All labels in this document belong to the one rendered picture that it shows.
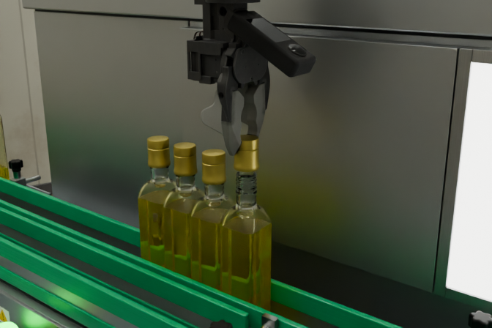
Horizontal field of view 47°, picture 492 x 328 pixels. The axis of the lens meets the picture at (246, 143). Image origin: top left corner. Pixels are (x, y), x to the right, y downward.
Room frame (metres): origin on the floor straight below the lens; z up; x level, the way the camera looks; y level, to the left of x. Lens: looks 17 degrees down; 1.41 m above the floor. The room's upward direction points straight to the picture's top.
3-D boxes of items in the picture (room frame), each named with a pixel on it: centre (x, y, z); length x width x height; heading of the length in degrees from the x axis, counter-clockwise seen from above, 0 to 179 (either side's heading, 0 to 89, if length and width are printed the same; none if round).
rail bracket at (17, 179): (1.22, 0.50, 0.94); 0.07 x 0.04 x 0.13; 143
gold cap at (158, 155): (0.85, 0.14, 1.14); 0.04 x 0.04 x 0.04
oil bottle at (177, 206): (0.82, 0.09, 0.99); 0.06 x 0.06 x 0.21; 54
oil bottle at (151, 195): (0.85, 0.14, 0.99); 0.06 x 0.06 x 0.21; 52
